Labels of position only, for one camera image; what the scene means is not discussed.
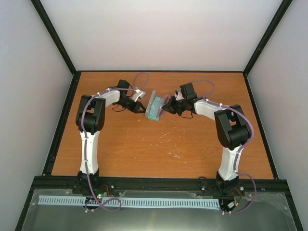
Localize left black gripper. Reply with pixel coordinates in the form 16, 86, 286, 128
115, 96, 145, 113

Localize pink transparent sunglasses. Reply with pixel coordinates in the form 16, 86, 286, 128
159, 94, 170, 116

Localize grey felt glasses case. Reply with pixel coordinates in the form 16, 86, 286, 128
145, 90, 164, 121

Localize light blue cleaning cloth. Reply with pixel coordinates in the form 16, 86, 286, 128
150, 96, 163, 117

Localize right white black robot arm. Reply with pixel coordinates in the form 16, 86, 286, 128
161, 82, 254, 194

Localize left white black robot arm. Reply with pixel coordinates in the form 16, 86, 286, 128
76, 79, 146, 194

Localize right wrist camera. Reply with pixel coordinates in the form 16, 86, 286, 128
174, 89, 183, 101

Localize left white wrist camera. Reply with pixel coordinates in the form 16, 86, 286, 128
131, 89, 146, 102

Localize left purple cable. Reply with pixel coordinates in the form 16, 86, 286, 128
81, 72, 122, 212

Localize purple cable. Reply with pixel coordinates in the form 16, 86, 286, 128
190, 79, 257, 215
81, 72, 122, 212

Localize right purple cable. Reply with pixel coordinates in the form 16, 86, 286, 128
190, 79, 257, 215

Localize light blue slotted cable duct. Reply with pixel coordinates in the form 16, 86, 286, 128
37, 195, 220, 210

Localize black aluminium frame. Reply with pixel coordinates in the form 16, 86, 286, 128
15, 0, 292, 231

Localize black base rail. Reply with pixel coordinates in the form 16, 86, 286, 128
31, 176, 288, 195

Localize metal base plate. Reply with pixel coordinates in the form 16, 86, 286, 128
22, 190, 296, 231

